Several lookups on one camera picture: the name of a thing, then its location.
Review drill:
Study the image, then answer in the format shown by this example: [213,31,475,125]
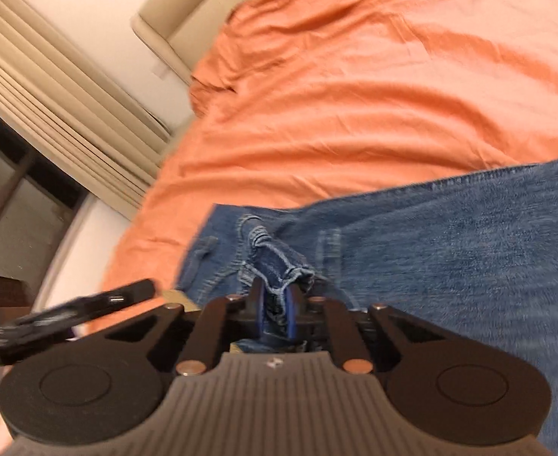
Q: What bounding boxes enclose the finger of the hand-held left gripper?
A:
[0,279,156,344]

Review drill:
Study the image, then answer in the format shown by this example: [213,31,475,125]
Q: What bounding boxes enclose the beige curtain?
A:
[0,0,172,223]

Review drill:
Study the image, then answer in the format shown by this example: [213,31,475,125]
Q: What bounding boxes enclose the blue denim pants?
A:
[174,149,558,456]

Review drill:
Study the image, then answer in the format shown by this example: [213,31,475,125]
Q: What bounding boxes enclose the orange duvet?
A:
[86,0,558,336]

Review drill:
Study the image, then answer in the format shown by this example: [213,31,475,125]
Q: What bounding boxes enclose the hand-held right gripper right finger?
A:
[281,282,451,375]

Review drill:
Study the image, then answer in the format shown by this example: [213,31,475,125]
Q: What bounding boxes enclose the dark framed window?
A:
[0,92,90,305]

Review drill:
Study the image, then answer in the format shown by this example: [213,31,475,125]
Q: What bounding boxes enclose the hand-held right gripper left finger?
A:
[103,276,266,377]

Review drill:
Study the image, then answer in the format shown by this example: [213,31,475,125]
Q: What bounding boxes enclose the beige padded nightstand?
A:
[131,0,261,87]

